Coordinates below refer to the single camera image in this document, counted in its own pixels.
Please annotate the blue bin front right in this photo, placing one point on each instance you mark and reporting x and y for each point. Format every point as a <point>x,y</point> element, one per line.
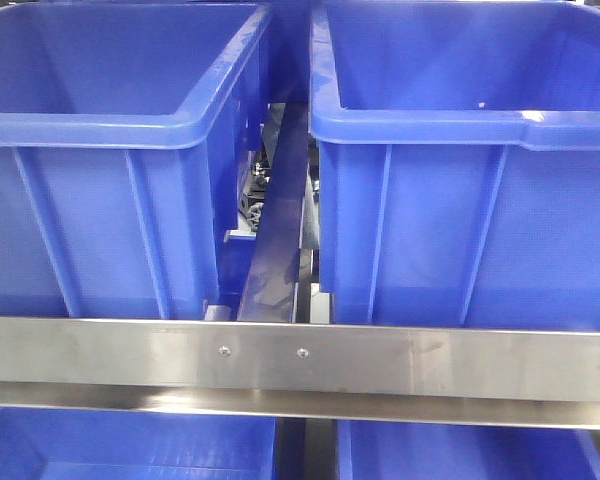
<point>459,146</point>

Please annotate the blue bin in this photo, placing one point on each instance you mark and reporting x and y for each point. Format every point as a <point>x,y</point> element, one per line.
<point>386,450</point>
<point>459,146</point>
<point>89,444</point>
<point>124,128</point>

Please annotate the blue bin front left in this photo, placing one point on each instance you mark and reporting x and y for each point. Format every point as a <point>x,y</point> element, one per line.
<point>124,128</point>

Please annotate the blue bin lower right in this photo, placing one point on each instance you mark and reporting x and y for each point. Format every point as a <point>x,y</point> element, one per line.
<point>386,450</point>

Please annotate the blue bin lower left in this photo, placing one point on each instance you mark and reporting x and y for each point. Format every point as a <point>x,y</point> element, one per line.
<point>89,444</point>

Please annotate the steel divider rail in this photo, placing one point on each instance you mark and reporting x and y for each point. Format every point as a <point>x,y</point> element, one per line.
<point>269,294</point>

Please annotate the steel shelf front rail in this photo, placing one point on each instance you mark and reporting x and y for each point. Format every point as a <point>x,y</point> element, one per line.
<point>454,376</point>

